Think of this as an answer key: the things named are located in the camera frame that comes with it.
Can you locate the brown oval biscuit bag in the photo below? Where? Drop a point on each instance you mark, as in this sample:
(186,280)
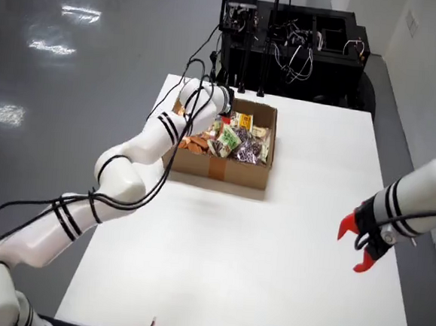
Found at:
(195,143)

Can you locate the white snack packet green print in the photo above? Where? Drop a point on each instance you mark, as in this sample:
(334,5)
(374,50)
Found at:
(228,138)

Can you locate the yellow label snack packet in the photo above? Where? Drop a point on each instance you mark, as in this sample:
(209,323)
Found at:
(243,120)

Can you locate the black stand pole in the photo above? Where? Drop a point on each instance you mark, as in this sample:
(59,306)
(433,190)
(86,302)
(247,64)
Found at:
(265,61)
(245,59)

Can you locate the pastel marshmallow candy bag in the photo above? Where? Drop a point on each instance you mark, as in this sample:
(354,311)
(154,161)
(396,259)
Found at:
(212,131)

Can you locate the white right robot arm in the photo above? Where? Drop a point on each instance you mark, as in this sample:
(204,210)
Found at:
(427,194)

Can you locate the purple patterned snack bag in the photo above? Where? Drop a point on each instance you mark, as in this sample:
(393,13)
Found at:
(243,134)
(249,150)

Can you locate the black equipment cart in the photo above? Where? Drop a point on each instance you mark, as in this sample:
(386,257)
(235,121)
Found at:
(334,81)

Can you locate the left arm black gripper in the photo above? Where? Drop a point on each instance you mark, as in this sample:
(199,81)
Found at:
(230,101)

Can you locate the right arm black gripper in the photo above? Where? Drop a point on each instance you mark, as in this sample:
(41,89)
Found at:
(369,228)

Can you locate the brown cardboard box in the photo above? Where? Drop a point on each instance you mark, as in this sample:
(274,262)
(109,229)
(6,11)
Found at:
(247,174)

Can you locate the white beige snack packet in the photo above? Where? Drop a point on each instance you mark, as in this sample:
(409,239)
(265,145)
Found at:
(262,138)

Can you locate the orange round cracker bag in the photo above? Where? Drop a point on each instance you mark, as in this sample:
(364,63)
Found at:
(180,111)

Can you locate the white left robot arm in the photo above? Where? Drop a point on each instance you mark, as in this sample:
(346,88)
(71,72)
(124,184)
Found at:
(119,166)

